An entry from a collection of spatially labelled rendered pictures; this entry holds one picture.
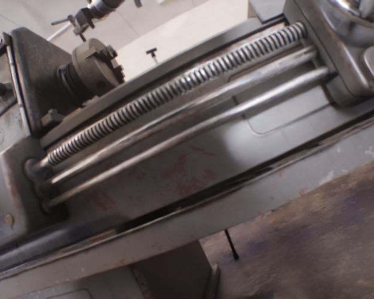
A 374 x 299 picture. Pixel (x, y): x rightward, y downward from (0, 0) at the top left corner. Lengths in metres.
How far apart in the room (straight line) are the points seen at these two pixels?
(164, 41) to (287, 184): 4.30
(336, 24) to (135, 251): 0.60
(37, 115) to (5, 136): 0.16
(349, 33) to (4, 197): 0.89
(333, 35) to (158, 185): 0.53
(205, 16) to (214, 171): 4.20
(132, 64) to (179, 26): 1.15
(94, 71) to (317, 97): 0.76
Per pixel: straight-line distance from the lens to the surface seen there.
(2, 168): 0.73
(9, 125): 0.94
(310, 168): 0.42
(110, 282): 0.69
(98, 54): 0.94
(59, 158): 0.68
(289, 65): 0.54
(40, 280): 0.70
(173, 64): 0.63
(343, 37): 0.51
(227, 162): 0.58
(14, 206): 0.70
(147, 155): 0.53
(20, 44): 1.03
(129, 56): 4.74
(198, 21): 4.62
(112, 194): 0.69
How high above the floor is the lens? 0.51
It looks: 5 degrees up
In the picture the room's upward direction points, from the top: 24 degrees counter-clockwise
